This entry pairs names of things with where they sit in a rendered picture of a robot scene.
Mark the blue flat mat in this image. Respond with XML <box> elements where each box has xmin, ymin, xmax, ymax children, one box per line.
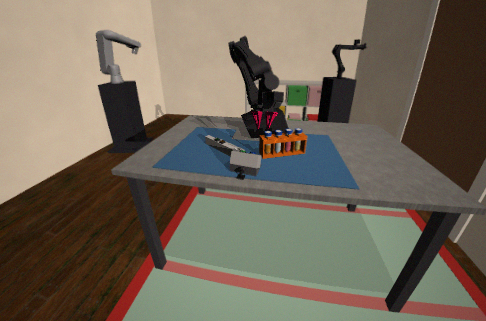
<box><xmin>152</xmin><ymin>127</ymin><xmax>359</xmax><ymax>189</ymax></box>

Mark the orange tube rack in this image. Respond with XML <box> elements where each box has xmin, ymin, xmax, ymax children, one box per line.
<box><xmin>259</xmin><ymin>131</ymin><xmax>307</xmax><ymax>159</ymax></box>

